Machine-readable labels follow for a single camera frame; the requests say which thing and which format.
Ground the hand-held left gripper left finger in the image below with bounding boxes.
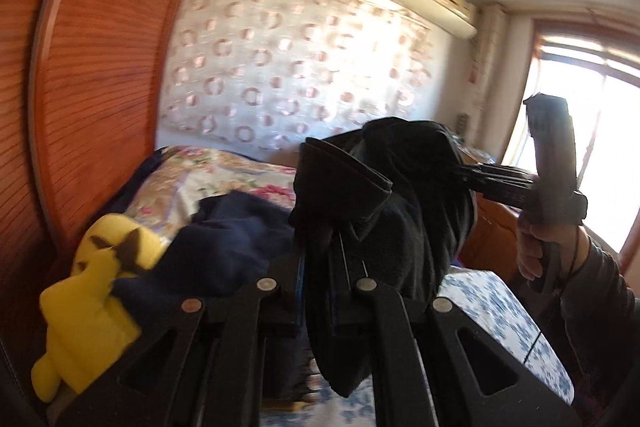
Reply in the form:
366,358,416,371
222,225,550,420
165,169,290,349
57,252,307,427

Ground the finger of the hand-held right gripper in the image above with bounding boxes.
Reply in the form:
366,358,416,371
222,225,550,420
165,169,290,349
452,162,533,208

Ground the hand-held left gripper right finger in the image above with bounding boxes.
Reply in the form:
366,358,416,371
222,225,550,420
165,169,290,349
330,278,583,427

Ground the black printed t-shirt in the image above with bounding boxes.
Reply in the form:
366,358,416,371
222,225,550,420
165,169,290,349
289,117,476,399

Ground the person's right forearm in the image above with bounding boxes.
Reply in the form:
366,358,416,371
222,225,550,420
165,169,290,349
557,232,640,413

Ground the person's right hand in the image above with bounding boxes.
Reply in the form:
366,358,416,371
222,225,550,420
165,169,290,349
516,219,583,288

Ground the long wooden cabinet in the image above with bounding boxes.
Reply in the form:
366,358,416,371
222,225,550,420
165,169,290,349
457,142,531,268

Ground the wood-framed window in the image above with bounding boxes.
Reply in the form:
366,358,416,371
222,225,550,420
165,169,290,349
500,19,640,258

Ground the navy blue folded cloth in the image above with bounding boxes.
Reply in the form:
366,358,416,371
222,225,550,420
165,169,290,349
112,189,306,333

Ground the white lace window curtain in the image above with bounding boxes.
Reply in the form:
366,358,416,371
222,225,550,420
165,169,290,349
470,4,511,108

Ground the blue floral bedsheet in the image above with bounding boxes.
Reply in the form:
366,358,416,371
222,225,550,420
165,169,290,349
295,267,576,427

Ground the navy blue blanket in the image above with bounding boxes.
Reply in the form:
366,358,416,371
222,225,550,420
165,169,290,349
117,147,168,212

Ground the yellow plush toy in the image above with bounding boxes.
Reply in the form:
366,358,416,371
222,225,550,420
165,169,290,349
31,214,163,403

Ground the sheer curtain with circles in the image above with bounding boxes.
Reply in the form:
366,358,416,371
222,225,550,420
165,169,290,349
157,0,431,148

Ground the wooden headboard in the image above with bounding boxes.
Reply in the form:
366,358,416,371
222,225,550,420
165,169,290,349
0,0,226,358

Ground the thin black cable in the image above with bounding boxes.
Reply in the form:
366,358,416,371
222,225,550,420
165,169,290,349
522,227,583,364

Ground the white wall air conditioner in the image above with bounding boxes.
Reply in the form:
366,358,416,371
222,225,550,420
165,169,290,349
390,0,478,40

